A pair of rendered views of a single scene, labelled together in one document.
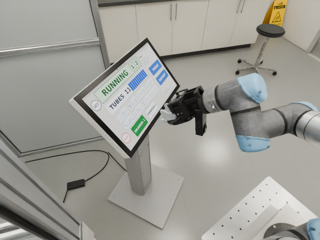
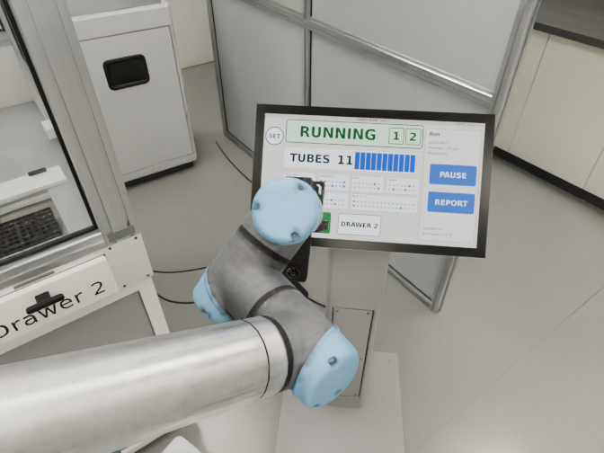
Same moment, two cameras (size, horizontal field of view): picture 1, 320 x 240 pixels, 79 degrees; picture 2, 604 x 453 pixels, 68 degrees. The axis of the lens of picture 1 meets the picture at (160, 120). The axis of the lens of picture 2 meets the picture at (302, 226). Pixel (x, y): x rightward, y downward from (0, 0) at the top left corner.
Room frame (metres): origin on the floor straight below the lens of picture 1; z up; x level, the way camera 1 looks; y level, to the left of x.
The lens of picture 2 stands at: (0.27, -0.61, 1.64)
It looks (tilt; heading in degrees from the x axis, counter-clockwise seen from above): 41 degrees down; 70
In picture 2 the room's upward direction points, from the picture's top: straight up
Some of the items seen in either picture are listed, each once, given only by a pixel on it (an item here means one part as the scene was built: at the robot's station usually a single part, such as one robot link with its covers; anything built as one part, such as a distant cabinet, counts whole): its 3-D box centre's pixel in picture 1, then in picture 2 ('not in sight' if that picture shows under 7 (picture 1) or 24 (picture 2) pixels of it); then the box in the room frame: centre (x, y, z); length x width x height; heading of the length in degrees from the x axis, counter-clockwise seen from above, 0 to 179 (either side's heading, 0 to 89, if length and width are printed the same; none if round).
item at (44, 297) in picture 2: not in sight; (44, 299); (-0.03, 0.15, 0.91); 0.07 x 0.04 x 0.01; 16
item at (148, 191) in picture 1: (144, 157); (350, 329); (0.69, 0.11, 0.51); 0.50 x 0.45 x 1.02; 64
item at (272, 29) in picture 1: (259, 52); not in sight; (2.50, -1.37, 0.31); 0.59 x 0.56 x 0.62; 15
